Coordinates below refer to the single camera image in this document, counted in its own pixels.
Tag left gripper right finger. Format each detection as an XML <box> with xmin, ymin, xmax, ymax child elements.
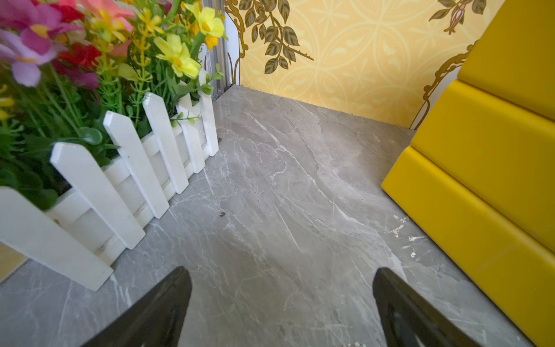
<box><xmin>372</xmin><ymin>267</ymin><xmax>479</xmax><ymax>346</ymax></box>

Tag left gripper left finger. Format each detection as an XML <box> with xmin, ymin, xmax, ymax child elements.
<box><xmin>84</xmin><ymin>266</ymin><xmax>192</xmax><ymax>346</ymax></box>

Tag yellow three-drawer cabinet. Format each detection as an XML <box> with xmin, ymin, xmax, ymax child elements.
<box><xmin>382</xmin><ymin>1</ymin><xmax>554</xmax><ymax>346</ymax></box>

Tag flowers in white fence planter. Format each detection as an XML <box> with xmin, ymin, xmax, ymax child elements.
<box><xmin>1</xmin><ymin>1</ymin><xmax>225</xmax><ymax>291</ymax></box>

